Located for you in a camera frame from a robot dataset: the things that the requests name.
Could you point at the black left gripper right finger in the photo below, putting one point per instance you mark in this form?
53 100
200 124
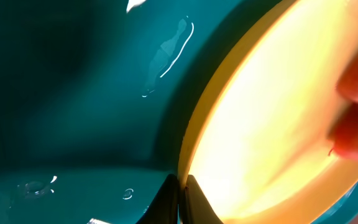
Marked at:
195 208

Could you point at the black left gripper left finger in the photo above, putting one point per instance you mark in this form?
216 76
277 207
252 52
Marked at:
164 207

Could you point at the yellow plate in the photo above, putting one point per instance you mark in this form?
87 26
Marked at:
259 142

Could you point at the teal plastic tray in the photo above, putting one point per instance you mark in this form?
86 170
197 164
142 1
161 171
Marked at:
95 100

